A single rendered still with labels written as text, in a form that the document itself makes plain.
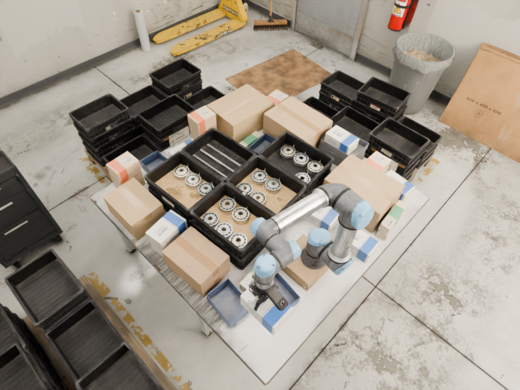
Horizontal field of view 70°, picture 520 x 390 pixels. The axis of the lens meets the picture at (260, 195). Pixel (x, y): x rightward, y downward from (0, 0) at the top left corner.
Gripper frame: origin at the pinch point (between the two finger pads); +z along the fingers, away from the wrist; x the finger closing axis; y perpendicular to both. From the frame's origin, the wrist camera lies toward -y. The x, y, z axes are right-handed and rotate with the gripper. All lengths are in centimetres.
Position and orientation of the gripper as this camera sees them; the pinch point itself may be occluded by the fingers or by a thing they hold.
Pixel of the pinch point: (266, 304)
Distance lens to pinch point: 166.7
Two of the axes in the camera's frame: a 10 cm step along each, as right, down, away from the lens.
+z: -0.1, 6.2, 7.9
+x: -7.0, 5.6, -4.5
